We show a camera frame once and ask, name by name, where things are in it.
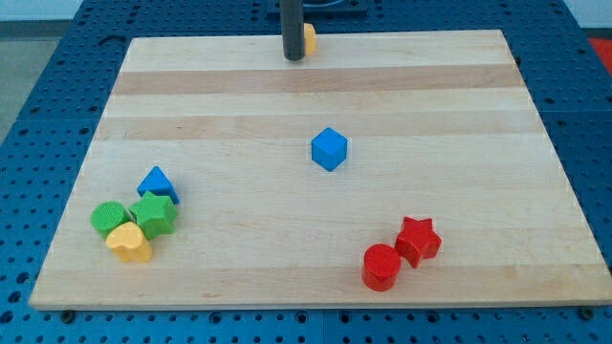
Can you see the yellow block behind rod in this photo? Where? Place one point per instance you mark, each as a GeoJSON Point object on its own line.
{"type": "Point", "coordinates": [310, 39]}

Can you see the red cylinder block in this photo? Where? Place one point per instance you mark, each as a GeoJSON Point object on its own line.
{"type": "Point", "coordinates": [380, 268]}

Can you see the green cylinder block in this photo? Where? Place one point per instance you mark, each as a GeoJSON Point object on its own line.
{"type": "Point", "coordinates": [108, 216]}

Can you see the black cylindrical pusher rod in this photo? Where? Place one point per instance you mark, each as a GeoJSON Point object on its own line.
{"type": "Point", "coordinates": [292, 29]}

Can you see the blue cube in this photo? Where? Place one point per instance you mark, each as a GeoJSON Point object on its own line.
{"type": "Point", "coordinates": [329, 149]}

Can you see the yellow heart block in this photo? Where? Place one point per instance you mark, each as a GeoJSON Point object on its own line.
{"type": "Point", "coordinates": [129, 244]}

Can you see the light wooden board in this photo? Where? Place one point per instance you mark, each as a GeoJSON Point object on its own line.
{"type": "Point", "coordinates": [439, 125]}

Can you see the blue triangular prism block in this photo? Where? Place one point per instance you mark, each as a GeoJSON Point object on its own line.
{"type": "Point", "coordinates": [159, 184]}

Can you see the red star block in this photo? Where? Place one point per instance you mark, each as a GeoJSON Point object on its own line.
{"type": "Point", "coordinates": [417, 241]}

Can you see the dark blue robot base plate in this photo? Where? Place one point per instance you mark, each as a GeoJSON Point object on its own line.
{"type": "Point", "coordinates": [320, 7]}

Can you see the green star block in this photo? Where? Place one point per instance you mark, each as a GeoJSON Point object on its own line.
{"type": "Point", "coordinates": [154, 214]}

